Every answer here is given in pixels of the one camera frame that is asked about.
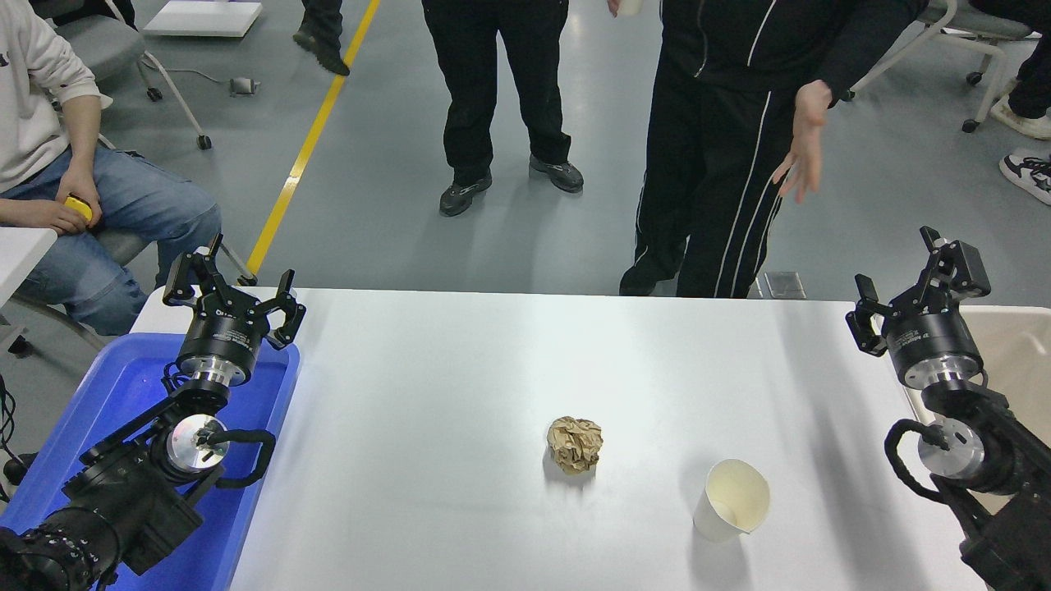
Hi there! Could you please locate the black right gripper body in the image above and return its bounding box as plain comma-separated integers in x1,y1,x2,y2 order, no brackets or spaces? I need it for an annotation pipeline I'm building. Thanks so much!
883,300,984,377

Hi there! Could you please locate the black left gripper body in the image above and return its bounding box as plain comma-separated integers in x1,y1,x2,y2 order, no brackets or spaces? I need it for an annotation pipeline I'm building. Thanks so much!
177,300,271,372

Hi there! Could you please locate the white paper cup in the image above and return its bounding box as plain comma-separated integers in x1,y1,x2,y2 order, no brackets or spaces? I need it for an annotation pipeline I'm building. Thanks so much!
692,459,771,543

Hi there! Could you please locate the large pale dustbin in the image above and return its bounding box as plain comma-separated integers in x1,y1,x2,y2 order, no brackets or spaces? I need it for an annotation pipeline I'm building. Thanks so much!
902,305,1051,502

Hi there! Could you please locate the person's left hand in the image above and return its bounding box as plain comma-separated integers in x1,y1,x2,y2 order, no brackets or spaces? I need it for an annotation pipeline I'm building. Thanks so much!
56,164,103,224
772,80,834,204

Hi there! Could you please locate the person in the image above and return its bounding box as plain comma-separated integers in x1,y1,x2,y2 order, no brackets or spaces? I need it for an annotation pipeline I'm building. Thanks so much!
421,0,585,218
0,0,223,336
293,0,351,77
617,0,929,298
969,0,1051,206

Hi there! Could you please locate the blue plastic tray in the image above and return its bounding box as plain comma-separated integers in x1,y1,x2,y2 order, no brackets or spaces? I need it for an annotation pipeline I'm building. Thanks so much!
0,332,301,591

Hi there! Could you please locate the white side table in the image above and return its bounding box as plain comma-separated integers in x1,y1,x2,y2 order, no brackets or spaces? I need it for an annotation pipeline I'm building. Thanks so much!
0,227,58,358

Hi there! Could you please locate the white flat board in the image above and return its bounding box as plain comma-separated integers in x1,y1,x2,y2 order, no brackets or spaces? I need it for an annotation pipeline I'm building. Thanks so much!
142,0,264,39

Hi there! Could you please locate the crumpled tan paper ball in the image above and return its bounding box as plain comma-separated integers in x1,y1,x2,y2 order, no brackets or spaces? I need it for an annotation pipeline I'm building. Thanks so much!
547,416,604,475

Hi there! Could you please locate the thin floor cable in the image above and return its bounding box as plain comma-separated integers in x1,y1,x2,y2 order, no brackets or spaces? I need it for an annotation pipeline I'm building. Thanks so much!
144,64,232,87

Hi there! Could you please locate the black cable bundle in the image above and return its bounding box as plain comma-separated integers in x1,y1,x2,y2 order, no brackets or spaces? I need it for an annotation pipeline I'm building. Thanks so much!
0,373,19,503

